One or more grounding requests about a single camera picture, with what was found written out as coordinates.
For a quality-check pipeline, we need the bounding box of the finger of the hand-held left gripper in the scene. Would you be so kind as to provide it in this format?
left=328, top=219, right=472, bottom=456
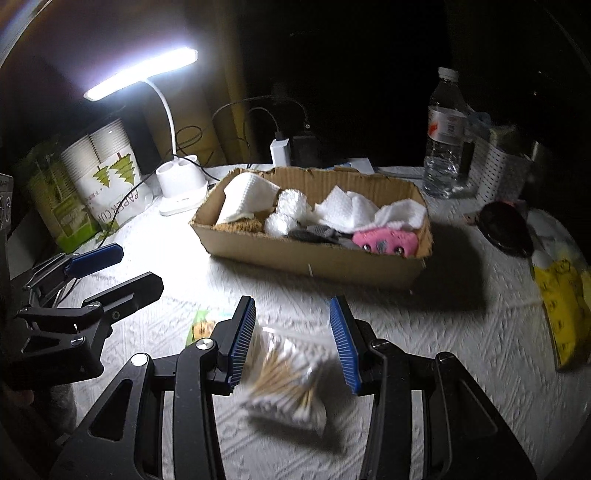
left=14, top=272, right=164, bottom=378
left=23, top=244, right=124, bottom=306

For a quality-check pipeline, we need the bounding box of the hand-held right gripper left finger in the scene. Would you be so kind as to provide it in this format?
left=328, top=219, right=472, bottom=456
left=51, top=295, right=257, bottom=480

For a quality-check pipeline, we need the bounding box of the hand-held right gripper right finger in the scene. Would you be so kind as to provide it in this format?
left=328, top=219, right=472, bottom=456
left=329, top=295, right=539, bottom=480

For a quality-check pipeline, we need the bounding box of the bag of cotton swabs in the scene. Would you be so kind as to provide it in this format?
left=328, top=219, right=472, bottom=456
left=240, top=325, right=328, bottom=437

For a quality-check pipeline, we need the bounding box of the cardboard box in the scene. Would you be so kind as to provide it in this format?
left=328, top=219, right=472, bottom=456
left=189, top=166, right=434, bottom=289

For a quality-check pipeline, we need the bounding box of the pink plush toy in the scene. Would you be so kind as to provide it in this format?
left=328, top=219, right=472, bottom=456
left=352, top=227, right=419, bottom=257

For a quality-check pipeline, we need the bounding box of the brown loofah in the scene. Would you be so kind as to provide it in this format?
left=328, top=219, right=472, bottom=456
left=215, top=217, right=264, bottom=237

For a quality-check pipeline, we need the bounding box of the grey sock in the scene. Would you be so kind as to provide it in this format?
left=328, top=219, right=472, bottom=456
left=286, top=222, right=356, bottom=250

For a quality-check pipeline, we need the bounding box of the white paper towel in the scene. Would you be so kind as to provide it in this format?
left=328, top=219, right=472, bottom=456
left=314, top=186, right=428, bottom=234

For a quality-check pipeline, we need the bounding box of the white bath pouf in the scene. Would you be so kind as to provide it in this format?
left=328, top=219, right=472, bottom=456
left=264, top=188, right=312, bottom=237

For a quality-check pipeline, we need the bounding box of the person's left forearm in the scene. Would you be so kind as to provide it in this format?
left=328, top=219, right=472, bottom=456
left=44, top=383, right=77, bottom=444

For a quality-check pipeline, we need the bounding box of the green snack packet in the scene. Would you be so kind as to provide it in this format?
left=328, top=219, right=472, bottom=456
left=186, top=309, right=232, bottom=347

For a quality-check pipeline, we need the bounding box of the green package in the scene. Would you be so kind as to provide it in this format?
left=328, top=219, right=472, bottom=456
left=16, top=136, right=107, bottom=254

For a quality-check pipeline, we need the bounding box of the paper cup pack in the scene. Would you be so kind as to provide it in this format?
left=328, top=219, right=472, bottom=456
left=60, top=117, right=155, bottom=232

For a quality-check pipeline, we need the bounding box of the white tablecloth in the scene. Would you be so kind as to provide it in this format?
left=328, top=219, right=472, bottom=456
left=60, top=164, right=591, bottom=480

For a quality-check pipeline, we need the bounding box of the white desk lamp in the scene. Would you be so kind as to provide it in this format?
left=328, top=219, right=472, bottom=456
left=83, top=47, right=218, bottom=217

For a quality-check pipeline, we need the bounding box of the yellow curtain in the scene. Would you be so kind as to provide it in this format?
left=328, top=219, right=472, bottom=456
left=139, top=69, right=259, bottom=169

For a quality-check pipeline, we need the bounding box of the paper booklet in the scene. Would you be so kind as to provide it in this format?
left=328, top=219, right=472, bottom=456
left=332, top=158, right=375, bottom=175

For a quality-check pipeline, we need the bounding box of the white charger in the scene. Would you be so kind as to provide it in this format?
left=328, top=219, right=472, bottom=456
left=270, top=131, right=293, bottom=166

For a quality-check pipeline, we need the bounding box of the black round pouch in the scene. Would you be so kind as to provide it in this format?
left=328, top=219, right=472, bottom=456
left=479, top=200, right=535, bottom=257

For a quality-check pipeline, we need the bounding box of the black charger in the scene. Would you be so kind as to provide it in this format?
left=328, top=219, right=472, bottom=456
left=292, top=131, right=319, bottom=164

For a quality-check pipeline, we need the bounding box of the clear water bottle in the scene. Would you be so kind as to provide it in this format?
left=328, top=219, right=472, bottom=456
left=422, top=67, right=468, bottom=199

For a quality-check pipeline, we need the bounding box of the yellow packet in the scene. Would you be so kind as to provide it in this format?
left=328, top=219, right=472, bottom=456
left=531, top=258, right=591, bottom=370

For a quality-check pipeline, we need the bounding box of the white plastic basket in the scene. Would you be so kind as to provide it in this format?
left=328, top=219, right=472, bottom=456
left=471, top=124, right=532, bottom=204

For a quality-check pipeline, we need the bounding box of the white plastic packet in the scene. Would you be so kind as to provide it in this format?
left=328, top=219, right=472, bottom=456
left=526, top=208, right=583, bottom=268

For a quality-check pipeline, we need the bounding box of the steel thermos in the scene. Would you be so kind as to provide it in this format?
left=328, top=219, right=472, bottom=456
left=529, top=138, right=555, bottom=204

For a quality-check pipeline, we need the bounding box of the black lamp cable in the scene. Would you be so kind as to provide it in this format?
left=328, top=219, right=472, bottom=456
left=92, top=173, right=154, bottom=252

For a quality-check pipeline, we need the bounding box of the black charger cable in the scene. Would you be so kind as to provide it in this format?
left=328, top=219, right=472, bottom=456
left=211, top=96, right=309, bottom=139

